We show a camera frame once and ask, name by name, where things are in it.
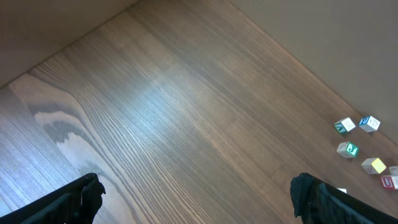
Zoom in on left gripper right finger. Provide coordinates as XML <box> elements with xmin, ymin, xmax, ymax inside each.
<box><xmin>290</xmin><ymin>172</ymin><xmax>397</xmax><ymax>224</ymax></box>

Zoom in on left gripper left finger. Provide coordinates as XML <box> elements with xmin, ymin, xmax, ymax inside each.
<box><xmin>1</xmin><ymin>173</ymin><xmax>106</xmax><ymax>224</ymax></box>

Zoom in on green J wooden block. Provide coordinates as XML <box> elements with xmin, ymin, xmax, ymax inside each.
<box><xmin>336</xmin><ymin>141</ymin><xmax>359</xmax><ymax>159</ymax></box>

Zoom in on yellow wooden block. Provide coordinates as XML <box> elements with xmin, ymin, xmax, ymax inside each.
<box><xmin>361</xmin><ymin>157</ymin><xmax>387</xmax><ymax>174</ymax></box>

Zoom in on red pattern wooden block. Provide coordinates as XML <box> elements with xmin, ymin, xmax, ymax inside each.
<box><xmin>380</xmin><ymin>175</ymin><xmax>398</xmax><ymax>190</ymax></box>

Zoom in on teal A wooden block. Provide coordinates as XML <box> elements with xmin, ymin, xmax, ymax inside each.
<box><xmin>334</xmin><ymin>118</ymin><xmax>356</xmax><ymax>134</ymax></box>

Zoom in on top edge wooden block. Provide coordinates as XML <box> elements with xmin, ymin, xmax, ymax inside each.
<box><xmin>358</xmin><ymin>116</ymin><xmax>381</xmax><ymax>133</ymax></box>

